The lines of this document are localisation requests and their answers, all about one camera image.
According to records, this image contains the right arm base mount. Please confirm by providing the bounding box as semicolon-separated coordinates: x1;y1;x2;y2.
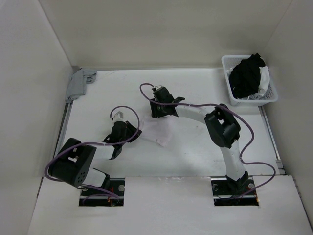
211;177;259;206

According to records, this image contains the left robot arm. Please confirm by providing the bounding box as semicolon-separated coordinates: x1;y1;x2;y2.
44;120;142;195

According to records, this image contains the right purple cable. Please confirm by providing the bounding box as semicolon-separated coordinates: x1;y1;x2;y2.
139;83;276;199

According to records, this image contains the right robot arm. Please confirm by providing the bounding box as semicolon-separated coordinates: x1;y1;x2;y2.
150;86;248;195

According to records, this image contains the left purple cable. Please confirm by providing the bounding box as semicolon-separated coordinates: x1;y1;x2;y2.
44;105;141;206

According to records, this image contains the white plastic basket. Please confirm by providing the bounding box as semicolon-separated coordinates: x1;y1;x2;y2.
221;54;278;107

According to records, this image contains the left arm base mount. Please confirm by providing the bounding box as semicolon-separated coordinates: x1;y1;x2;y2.
79;178;126;207

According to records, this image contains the white tank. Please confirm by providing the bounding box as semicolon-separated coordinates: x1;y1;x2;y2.
140;116;176;147
247;66;270;100

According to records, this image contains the black tank top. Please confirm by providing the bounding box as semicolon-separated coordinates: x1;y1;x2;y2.
229;53;266;99

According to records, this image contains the right metal table rail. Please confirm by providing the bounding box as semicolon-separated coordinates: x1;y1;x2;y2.
259;106;286;175

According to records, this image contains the metal table rail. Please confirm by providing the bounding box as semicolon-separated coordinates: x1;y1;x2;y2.
259;106;286;175
47;99;73;177

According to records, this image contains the purple cable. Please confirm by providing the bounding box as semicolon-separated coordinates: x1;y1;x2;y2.
44;105;141;206
139;83;276;199

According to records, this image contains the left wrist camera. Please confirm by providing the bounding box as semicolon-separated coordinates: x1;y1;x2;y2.
112;111;124;123

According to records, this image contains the left metal table rail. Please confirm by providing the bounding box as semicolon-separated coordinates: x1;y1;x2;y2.
47;99;73;177

